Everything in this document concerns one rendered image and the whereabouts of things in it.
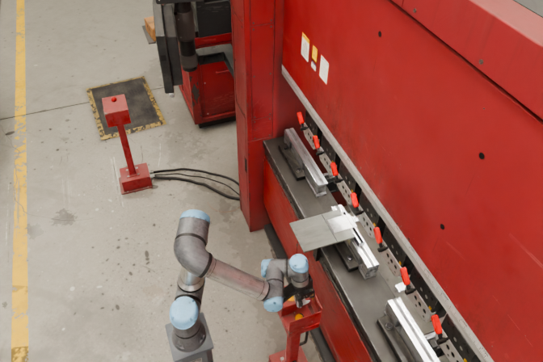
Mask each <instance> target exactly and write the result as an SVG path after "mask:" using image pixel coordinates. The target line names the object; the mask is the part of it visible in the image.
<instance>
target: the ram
mask: <svg viewBox="0 0 543 362"><path fill-rule="evenodd" d="M302 32H303V33H304V34H305V35H306V37H307V38H308V39H309V59H308V61H307V60H306V59H305V58H304V57H303V56H302V54H301V42H302ZM313 45H314V46H315V47H316V49H317V50H318V53H317V62H315V60H314V59H313V58H312V52H313ZM321 54H322V55H323V56H324V58H325V59H326V60H327V61H328V62H329V71H328V79H327V85H326V84H325V83H324V81H323V80H322V79H321V78H320V77H319V69H320V60H321ZM312 61H313V62H314V64H315V65H316V72H315V71H314V69H313V68H312V67H311V62H312ZM282 65H283V67H284V68H285V69H286V70H287V72H288V74H289V75H290V76H291V78H292V79H293V81H294V82H295V83H296V84H297V86H298V87H299V89H300V90H301V92H302V93H303V95H304V96H305V97H306V98H307V100H308V101H309V103H310V104H311V106H312V107H313V109H314V110H315V111H316V112H317V114H318V116H319V117H320V118H321V120H322V122H323V123H324V124H325V126H326V127H327V128H328V129H329V131H330V133H331V134H332V135H333V137H334V138H335V140H336V141H337V142H338V143H339V145H340V147H341V148H342V149H343V151H344V153H345V154H346V155H347V156H348V158H349V159H350V160H351V162H352V164H353V165H354V166H355V168H356V169H357V170H358V171H359V173H360V175H361V176H362V177H363V179H364V181H365V182H366V183H367V184H368V186H369V187H370V189H371V190H372V191H373V193H374V195H375V196H376V197H377V199H378V200H379V201H380V202H381V204H382V206H383V207H384V208H385V210H386V212H387V213H388V214H389V215H390V217H391V218H392V219H393V221H394V223H395V224H396V226H397V227H398V228H399V229H400V231H401V232H402V234H403V235H404V237H405V238H406V240H407V241H408V242H409V243H410V245H411V246H412V248H413V249H414V250H415V252H416V254H417V255H418V256H419V257H420V259H421V260H422V262H423V263H424V265H425V266H426V268H427V269H428V271H429V272H430V273H431V274H432V276H433V277H434V279H435V280H436V282H437V283H438V285H439V286H440V287H441V288H442V290H443V291H444V293H445V294H446V296H447V297H448V299H449V300H450V301H451V302H452V304H453V305H454V307H455V308H456V310H457V311H458V313H459V314H460V315H461V316H462V318H463V319H464V321H465V322H466V324H467V325H468V327H469V328H470V329H471V331H472V332H473V333H474V335H475V336H476V338H477V339H478V341H479V342H480V344H481V345H482V346H483V347H484V349H485V350H486V352H487V353H488V355H489V356H490V358H491V359H492V360H493V361H494V362H543V119H541V118H540V117H539V116H537V115H536V114H535V113H533V112H532V111H531V110H529V109H528V108H527V107H525V106H524V105H523V104H522V103H521V102H520V101H518V100H517V99H516V98H514V97H513V96H512V95H510V94H509V93H508V92H507V91H505V90H504V89H503V88H502V87H501V86H499V85H498V84H497V83H496V82H494V81H493V80H492V79H490V78H489V77H488V76H486V75H485V74H484V73H483V72H482V71H481V70H479V69H478V68H477V67H475V66H474V65H473V64H471V63H470V62H469V61H467V60H466V59H465V58H464V57H463V56H462V55H460V54H459V53H458V52H456V51H455V50H454V49H453V48H451V47H450V46H449V45H447V44H446V43H445V42H443V41H442V40H441V39H440V38H439V37H438V36H436V35H435V34H434V33H432V32H431V31H430V30H428V29H427V28H426V27H424V26H423V25H422V24H421V23H420V22H419V21H417V20H416V19H415V18H413V17H412V16H411V15H409V14H408V13H407V12H406V11H404V10H403V9H402V8H401V7H400V6H399V5H398V4H396V3H395V2H393V1H392V0H284V26H283V51H282ZM282 74H283V76H284V78H285V79H286V81H287V82H288V84H289V85H290V86H291V87H292V89H293V91H294V92H295V93H296V95H297V97H298V98H299V100H300V101H301V102H302V103H303V105H304V106H305V108H306V110H307V111H308V113H309V114H310V115H311V116H312V118H313V119H314V121H315V123H316V124H317V125H318V127H319V128H320V129H321V131H322V133H323V134H324V135H325V137H326V139H327V140H328V141H329V142H330V144H331V145H332V147H333V148H334V150H335V152H336V153H337V154H338V155H339V157H340V158H341V160H342V161H343V163H344V165H345V166H346V167H347V169H348V170H349V171H350V173H351V175H352V176H353V177H354V179H355V180H356V182H357V183H358V184H359V186H360V188H361V189H362V190H363V192H364V194H365V195H366V196H367V197H368V199H369V200H370V202H371V203H372V205H373V207H374V208H375V209H376V210H377V212H378V213H379V215H380V216H381V218H382V220H383V221H384V222H385V223H386V225H387V226H388V228H389V230H390V231H391V232H392V234H393V235H394V237H395V238H396V239H397V241H398V242H399V244H400V245H401V247H402V249H403V250H404V251H405V252H406V254H407V255H408V257H409V258H410V260H411V262H412V263H413V264H414V265H415V267H416V268H417V270H418V271H419V273H420V274H421V276H422V277H423V278H424V280H425V281H426V283H427V284H428V286H429V287H430V289H431V290H432V291H433V293H434V294H435V295H436V297H437V299H438V300H439V302H440V304H441V305H442V306H443V307H444V309H445V310H446V312H447V313H448V315H449V317H450V318H451V319H452V320H453V322H454V323H455V325H456V326H457V328H458V329H459V331H460V332H461V333H462V335H463V336H464V338H465V339H466V341H467V342H468V344H469V345H470V346H471V348H472V349H473V350H474V352H475V354H476V355H477V357H478V358H479V359H480V361H481V362H486V360H485V359H484V357H483V356H482V354H481V352H480V351H479V350H478V349H477V347H476V346H475V344H474V343H473V341H472V340H471V338H470V337H469V336H468V335H467V333H466V332H465V330H464V329H463V327H462V326H461V324H460V323H459V322H458V321H457V319H456V317H455V316H454V314H453V313H452V311H451V310H450V308H449V307H448V306H447V305H446V303H445V302H444V300H443V298H442V297H441V296H440V294H439V293H438V292H437V290H436V289H435V287H434V286H433V284H432V283H431V281H430V280H429V279H428V278H427V276H426V274H425V273H424V272H423V270H422V268H421V267H420V266H419V265H418V263H417V262H416V260H415V258H414V257H413V256H412V254H411V253H410V252H409V250H408V249H407V248H406V246H405V244H404V243H403V241H402V240H401V239H400V237H399V236H398V234H397V233H396V232H395V230H394V228H393V227H392V225H391V224H390V223H389V222H388V220H387V219H386V217H385V216H384V214H383V213H382V211H381V210H380V209H379V208H378V206H377V204H376V203H375V201H374V200H373V198H372V197H371V196H370V195H369V193H368V192H367V190H366V189H365V187H364V186H363V184H362V183H361V181H360V180H359V179H358V178H357V176H356V174H355V173H354V171H353V170H352V169H351V167H350V166H349V165H348V163H347V162H346V160H345V159H344V157H343V155H342V154H341V153H340V152H339V150H338V149H337V147H336V146H335V144H334V143H333V141H332V140H331V139H330V138H329V136H328V135H327V133H326V131H325V130H324V129H323V127H322V126H321V125H320V123H319V122H318V120H317V119H316V117H315V116H314V114H313V113H312V112H311V111H310V109H309V107H308V106H307V105H306V103H305V101H304V100H303V98H302V97H301V96H300V95H299V93H298V92H297V90H296V89H295V87H294V86H293V84H292V83H291V82H290V81H289V79H288V77H287V76H286V74H285V73H284V71H283V70H282Z"/></svg>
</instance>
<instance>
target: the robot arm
mask: <svg viewBox="0 0 543 362"><path fill-rule="evenodd" d="M209 225H210V217H209V215H208V214H207V213H205V212H203V211H200V210H196V209H189V210H187V211H184V212H183V213H182V214H181V217H180V218H179V226H178V229H177V233H176V236H175V242H174V246H173V248H174V253H175V258H176V259H177V260H178V262H179V263H180V264H181V272H180V273H179V275H178V279H177V290H176V294H175V301H174V302H173V303H172V305H171V307H170V321H171V323H172V326H173V330H172V332H171V339H172V343H173V344H174V346H175V348H177V349H178V350H179V351H183V352H191V351H195V350H197V349H198V348H199V347H201V345H202V344H203V343H204V341H205V338H206V330H205V327H204V324H203V323H202V322H201V321H200V307H201V302H202V296H203V291H204V285H205V277H207V278H209V279H210V280H214V281H216V282H218V283H220V284H223V285H225V286H227V287H230V288H232V289H235V290H237V291H239V292H241V293H244V294H246V295H248V296H250V297H253V298H255V299H258V300H261V301H263V304H264V309H266V310H267V311H269V312H278V311H280V310H281V309H282V308H283V303H285V302H286V301H287V300H288V299H289V298H291V297H292V296H294V300H295V302H296V305H297V307H298V308H301V307H302V306H303V305H305V304H307V303H309V302H310V300H306V299H305V298H307V297H309V298H313V297H315V292H314V288H313V279H312V278H311V276H310V274H309V264H308V259H307V258H306V257H305V256H304V255H302V254H295V255H293V256H292V257H291V259H264V260H263V261H262V262H261V276H262V277H263V278H266V279H265V280H262V279H260V278H258V277H256V276H253V275H251V274H249V273H247V272H245V271H242V270H240V269H238V268H236V267H233V266H231V265H229V264H227V263H224V262H222V261H220V260H218V259H215V258H213V254H211V253H209V252H207V251H206V250H205V247H206V246H207V243H208V229H209ZM289 277H291V279H292V282H291V283H290V284H288V285H287V286H286V287H285V288H284V278H289ZM312 289H313V291H312ZM312 294H314V295H313V296H311V295H312Z"/></svg>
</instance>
